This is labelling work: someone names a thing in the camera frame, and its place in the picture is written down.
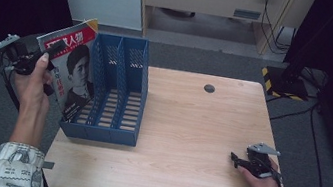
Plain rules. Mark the grey label on desk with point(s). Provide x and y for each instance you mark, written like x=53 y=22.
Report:
x=247 y=14

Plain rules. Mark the dark round table grommet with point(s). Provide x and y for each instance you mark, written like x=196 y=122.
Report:
x=209 y=88

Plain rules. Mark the blue plastic file rack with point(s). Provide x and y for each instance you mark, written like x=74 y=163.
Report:
x=114 y=136

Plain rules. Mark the magazine with portrait cover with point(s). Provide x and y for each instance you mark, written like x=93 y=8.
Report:
x=80 y=69

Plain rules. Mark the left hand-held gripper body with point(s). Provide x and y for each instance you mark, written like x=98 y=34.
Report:
x=23 y=59

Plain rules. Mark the grey floor tape strip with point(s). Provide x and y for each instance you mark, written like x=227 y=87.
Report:
x=48 y=165

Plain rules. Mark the black stand base hazard tape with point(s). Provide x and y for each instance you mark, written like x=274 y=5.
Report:
x=285 y=83

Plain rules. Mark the person's left patterned sleeve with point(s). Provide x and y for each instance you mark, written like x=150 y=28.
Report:
x=12 y=168

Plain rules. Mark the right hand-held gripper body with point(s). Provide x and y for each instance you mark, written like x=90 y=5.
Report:
x=260 y=162

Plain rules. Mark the person's left hand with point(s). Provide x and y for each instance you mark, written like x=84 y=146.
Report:
x=32 y=89

